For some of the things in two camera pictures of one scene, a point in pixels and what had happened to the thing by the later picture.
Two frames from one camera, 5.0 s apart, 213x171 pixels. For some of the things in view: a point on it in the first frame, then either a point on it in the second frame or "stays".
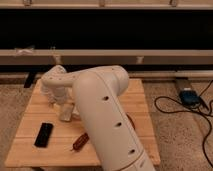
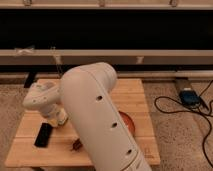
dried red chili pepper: x=80 y=142 stays
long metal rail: x=106 y=56 stays
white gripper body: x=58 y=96 to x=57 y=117
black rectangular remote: x=43 y=135 stays
